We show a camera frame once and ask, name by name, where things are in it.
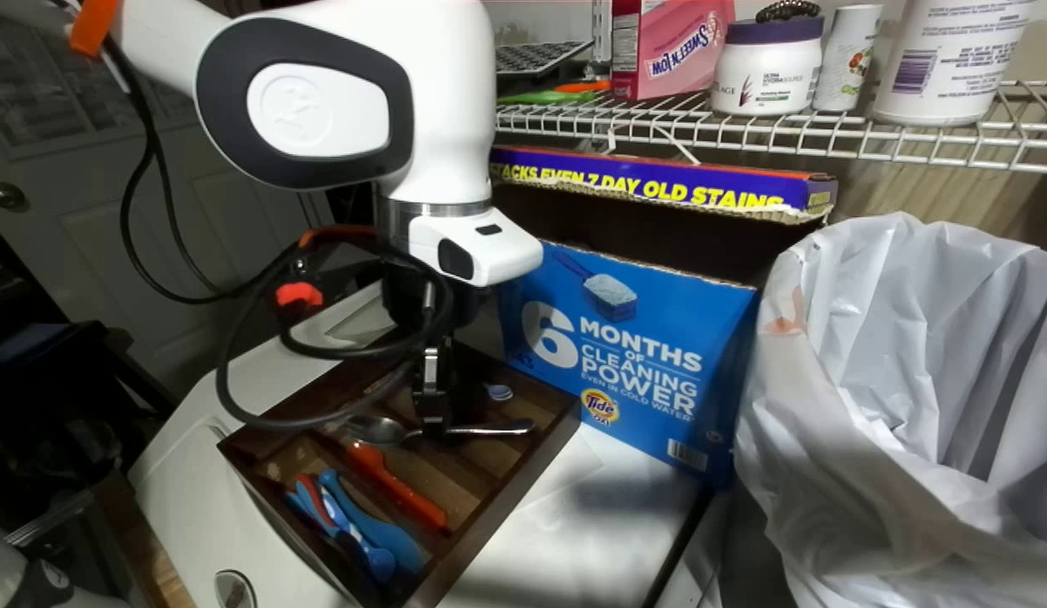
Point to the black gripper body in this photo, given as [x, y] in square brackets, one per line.
[417, 308]

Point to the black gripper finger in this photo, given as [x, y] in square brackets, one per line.
[431, 393]

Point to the dark metal spoon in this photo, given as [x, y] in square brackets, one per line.
[383, 430]

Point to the orange plastic spoon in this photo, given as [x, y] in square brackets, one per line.
[400, 488]

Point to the brown wooden cutlery rack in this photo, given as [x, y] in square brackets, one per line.
[492, 475]

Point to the blue plastic spoon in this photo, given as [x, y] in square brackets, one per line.
[309, 505]
[375, 543]

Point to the orange blue detergent box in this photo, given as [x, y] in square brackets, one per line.
[646, 358]

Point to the flat orange green item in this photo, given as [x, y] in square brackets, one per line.
[567, 89]

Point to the round grey washer cap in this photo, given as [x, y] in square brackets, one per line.
[233, 588]

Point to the grey grid tray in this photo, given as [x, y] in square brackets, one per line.
[546, 58]

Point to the light wooden plank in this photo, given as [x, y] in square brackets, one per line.
[171, 578]

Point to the pink cardboard box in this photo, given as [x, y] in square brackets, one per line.
[677, 51]

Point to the black bulky equipment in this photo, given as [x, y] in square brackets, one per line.
[38, 426]

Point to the grey panel door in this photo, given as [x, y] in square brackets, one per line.
[51, 145]

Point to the white jar with dark lid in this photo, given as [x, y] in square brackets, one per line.
[766, 71]

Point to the round door knob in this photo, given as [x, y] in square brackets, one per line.
[6, 196]

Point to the trash bin with white liner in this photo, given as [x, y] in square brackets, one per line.
[907, 393]

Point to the white printed bottle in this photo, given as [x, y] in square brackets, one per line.
[850, 56]

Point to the large round tub container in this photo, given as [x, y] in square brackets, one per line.
[951, 68]

